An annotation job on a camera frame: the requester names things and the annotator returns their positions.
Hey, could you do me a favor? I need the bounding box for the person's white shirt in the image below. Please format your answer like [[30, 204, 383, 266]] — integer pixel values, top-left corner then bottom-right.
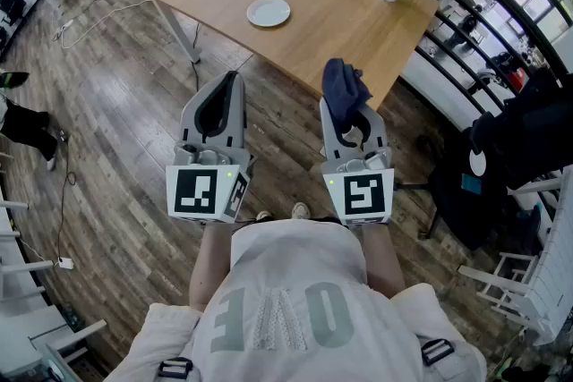
[[105, 218, 489, 382]]

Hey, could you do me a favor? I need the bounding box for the white round plate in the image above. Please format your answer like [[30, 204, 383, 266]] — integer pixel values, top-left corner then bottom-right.
[[246, 0, 292, 29]]

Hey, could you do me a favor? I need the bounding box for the white wooden rack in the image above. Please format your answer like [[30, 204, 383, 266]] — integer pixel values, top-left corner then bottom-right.
[[456, 252, 552, 332]]

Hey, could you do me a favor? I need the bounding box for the black strap buckle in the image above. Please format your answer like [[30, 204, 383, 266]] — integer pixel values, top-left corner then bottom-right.
[[420, 338, 456, 367], [157, 356, 194, 380]]

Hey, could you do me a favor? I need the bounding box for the white floor cable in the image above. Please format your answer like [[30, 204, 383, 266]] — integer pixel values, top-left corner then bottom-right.
[[53, 0, 153, 50]]

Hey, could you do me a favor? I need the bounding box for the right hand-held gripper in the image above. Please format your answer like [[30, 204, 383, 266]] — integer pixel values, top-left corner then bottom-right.
[[319, 97, 396, 227]]

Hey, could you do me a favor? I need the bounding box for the person's left forearm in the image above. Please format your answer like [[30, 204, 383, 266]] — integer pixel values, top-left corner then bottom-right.
[[188, 221, 238, 312]]

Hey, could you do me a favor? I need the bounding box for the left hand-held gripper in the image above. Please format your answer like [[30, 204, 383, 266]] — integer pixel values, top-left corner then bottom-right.
[[165, 71, 252, 225]]

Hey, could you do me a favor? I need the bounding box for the person's right forearm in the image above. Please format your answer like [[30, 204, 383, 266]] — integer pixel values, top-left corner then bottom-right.
[[357, 224, 406, 299]]

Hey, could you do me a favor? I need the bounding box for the dark blue cloth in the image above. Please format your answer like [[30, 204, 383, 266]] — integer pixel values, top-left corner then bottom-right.
[[321, 57, 374, 135]]

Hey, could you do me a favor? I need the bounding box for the white metal table leg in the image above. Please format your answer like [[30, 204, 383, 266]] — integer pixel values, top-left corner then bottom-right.
[[150, 0, 203, 64]]

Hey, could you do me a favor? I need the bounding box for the white ribbed radiator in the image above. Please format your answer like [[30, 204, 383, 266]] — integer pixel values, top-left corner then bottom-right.
[[523, 165, 573, 345]]

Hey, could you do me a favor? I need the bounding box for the black bag on chair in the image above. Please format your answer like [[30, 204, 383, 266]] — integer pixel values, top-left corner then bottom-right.
[[427, 66, 573, 251]]

